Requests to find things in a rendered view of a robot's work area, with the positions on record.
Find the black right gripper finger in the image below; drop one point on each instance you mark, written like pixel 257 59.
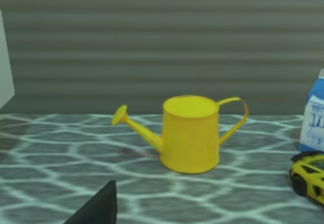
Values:
pixel 100 207

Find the white panel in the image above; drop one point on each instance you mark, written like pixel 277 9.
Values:
pixel 4 69

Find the yellow watering can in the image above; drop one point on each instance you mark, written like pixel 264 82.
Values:
pixel 190 137

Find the yellow toy sports car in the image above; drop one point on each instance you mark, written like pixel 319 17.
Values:
pixel 310 176

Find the blue and white milk carton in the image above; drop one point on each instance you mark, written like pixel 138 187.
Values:
pixel 312 122

